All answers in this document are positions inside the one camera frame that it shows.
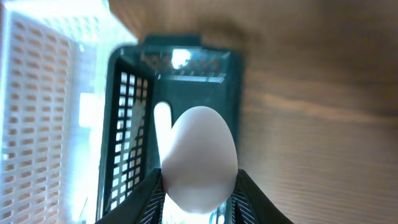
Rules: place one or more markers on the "white perforated plastic basket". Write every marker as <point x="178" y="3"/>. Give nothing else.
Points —
<point x="54" y="61"/>

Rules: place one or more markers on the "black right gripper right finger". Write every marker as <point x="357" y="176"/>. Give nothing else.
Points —
<point x="251" y="206"/>

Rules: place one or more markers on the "white wide-handled plastic fork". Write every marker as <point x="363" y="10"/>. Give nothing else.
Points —
<point x="163" y="126"/>

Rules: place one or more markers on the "white wide-handled plastic spoon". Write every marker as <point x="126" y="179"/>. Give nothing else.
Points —
<point x="200" y="170"/>

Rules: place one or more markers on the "dark green plastic basket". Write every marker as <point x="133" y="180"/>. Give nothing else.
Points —
<point x="177" y="69"/>

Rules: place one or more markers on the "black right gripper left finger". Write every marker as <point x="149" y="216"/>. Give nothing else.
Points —
<point x="143" y="206"/>

